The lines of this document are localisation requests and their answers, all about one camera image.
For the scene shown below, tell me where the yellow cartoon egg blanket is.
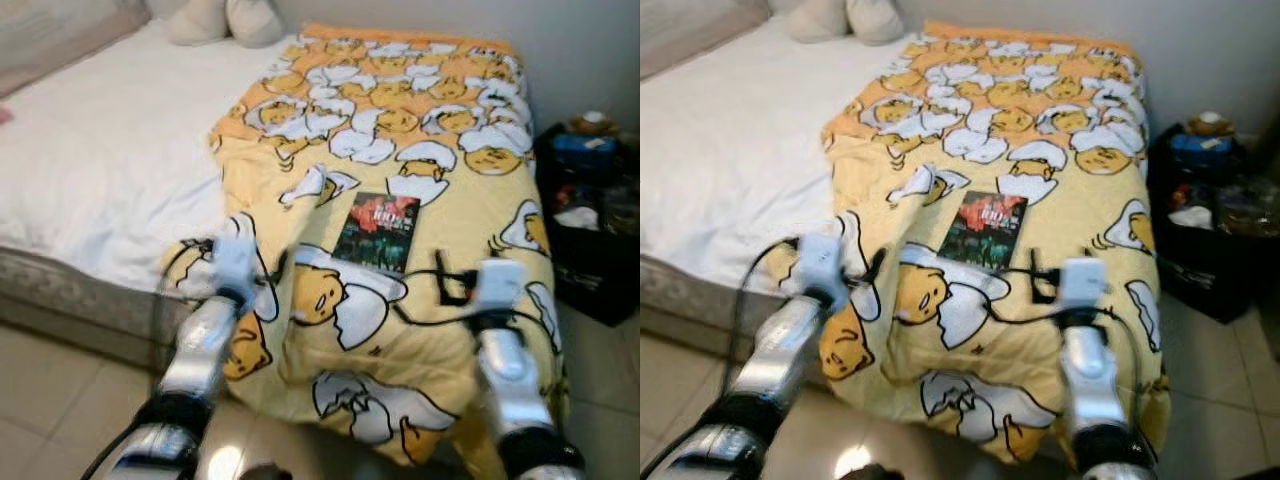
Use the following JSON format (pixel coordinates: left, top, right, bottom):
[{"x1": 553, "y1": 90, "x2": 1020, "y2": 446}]
[
  {"x1": 160, "y1": 22, "x2": 561, "y2": 471},
  {"x1": 780, "y1": 22, "x2": 1171, "y2": 466}
]

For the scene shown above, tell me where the dark green red book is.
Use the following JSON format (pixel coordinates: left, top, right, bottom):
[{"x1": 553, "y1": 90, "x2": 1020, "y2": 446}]
[
  {"x1": 333, "y1": 192, "x2": 421, "y2": 276},
  {"x1": 938, "y1": 190, "x2": 1029, "y2": 271}
]

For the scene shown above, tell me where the white quilted mattress pad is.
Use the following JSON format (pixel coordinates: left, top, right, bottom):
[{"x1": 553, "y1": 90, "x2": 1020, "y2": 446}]
[
  {"x1": 640, "y1": 15, "x2": 901, "y2": 301},
  {"x1": 0, "y1": 20, "x2": 301, "y2": 296}
]

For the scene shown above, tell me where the clear crinkled plastic bag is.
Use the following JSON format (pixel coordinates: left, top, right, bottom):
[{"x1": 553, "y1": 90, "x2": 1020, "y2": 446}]
[
  {"x1": 600, "y1": 170, "x2": 641, "y2": 239},
  {"x1": 1215, "y1": 170, "x2": 1280, "y2": 239}
]

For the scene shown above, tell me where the blue box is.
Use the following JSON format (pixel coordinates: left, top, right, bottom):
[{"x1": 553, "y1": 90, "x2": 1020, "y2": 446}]
[
  {"x1": 1168, "y1": 133, "x2": 1236, "y2": 161},
  {"x1": 553, "y1": 133, "x2": 619, "y2": 161}
]

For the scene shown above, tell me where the beige upholstered headboard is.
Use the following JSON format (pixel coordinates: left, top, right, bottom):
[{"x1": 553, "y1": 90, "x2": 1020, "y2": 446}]
[
  {"x1": 640, "y1": 0, "x2": 771, "y2": 81},
  {"x1": 0, "y1": 0, "x2": 151, "y2": 99}
]

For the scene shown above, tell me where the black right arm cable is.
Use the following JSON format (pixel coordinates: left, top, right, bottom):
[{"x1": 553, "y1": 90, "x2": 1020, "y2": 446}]
[
  {"x1": 395, "y1": 265, "x2": 561, "y2": 421},
  {"x1": 985, "y1": 262, "x2": 1146, "y2": 421}
]

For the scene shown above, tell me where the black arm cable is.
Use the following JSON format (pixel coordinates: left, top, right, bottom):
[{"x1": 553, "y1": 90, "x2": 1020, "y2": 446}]
[
  {"x1": 985, "y1": 262, "x2": 1146, "y2": 421},
  {"x1": 395, "y1": 265, "x2": 561, "y2": 421},
  {"x1": 153, "y1": 240, "x2": 217, "y2": 343},
  {"x1": 733, "y1": 238, "x2": 801, "y2": 333}
]

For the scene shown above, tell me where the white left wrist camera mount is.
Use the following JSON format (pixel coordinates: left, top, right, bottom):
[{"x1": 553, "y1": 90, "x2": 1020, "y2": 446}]
[
  {"x1": 208, "y1": 237, "x2": 263, "y2": 311},
  {"x1": 797, "y1": 235, "x2": 851, "y2": 311}
]

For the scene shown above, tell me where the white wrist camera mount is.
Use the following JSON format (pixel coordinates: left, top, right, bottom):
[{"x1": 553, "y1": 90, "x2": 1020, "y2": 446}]
[
  {"x1": 797, "y1": 235, "x2": 851, "y2": 311},
  {"x1": 208, "y1": 237, "x2": 263, "y2": 311},
  {"x1": 475, "y1": 260, "x2": 526, "y2": 319},
  {"x1": 1058, "y1": 258, "x2": 1109, "y2": 316}
]

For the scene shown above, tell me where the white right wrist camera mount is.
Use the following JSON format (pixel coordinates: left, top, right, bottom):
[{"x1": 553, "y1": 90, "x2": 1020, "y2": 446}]
[
  {"x1": 1058, "y1": 258, "x2": 1109, "y2": 316},
  {"x1": 475, "y1": 260, "x2": 526, "y2": 319}
]

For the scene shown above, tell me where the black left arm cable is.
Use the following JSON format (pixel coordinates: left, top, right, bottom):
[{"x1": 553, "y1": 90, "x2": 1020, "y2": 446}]
[
  {"x1": 733, "y1": 238, "x2": 801, "y2": 333},
  {"x1": 153, "y1": 240, "x2": 217, "y2": 343}
]

